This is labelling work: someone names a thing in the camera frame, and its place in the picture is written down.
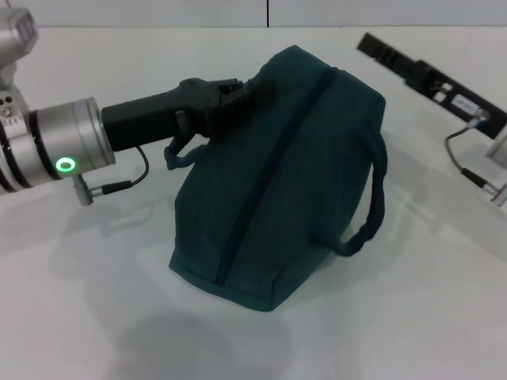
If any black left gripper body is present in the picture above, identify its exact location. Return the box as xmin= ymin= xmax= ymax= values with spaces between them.
xmin=101 ymin=77 xmax=223 ymax=154

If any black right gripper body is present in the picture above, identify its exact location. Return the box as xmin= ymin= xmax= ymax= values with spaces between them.
xmin=410 ymin=59 xmax=507 ymax=140

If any dark teal insulated lunch bag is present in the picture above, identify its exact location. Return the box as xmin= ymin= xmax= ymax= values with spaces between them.
xmin=163 ymin=44 xmax=389 ymax=314

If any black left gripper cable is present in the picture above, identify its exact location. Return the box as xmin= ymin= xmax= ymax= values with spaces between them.
xmin=101 ymin=145 xmax=151 ymax=196

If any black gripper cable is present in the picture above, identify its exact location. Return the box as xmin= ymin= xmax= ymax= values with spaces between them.
xmin=444 ymin=112 xmax=501 ymax=191
xmin=101 ymin=145 xmax=151 ymax=196

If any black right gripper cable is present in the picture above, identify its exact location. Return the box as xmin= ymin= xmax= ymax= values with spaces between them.
xmin=444 ymin=112 xmax=501 ymax=191

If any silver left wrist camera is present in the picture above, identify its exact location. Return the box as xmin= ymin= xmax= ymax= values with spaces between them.
xmin=0 ymin=6 xmax=41 ymax=60

